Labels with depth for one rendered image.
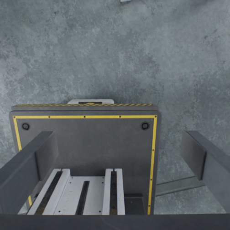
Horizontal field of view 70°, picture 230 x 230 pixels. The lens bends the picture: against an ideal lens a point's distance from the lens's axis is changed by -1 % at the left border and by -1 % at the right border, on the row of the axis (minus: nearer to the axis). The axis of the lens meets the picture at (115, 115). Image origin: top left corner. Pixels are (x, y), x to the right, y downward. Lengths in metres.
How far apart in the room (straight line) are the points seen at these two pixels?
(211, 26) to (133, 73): 0.51
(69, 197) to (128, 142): 0.35
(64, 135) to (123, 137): 0.28
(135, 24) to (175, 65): 0.33
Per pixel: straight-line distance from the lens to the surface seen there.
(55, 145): 0.17
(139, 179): 0.91
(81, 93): 1.07
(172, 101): 1.12
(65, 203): 0.79
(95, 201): 0.77
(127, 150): 0.82
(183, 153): 0.17
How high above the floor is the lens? 1.04
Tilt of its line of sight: 74 degrees down
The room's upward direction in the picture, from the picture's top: 180 degrees clockwise
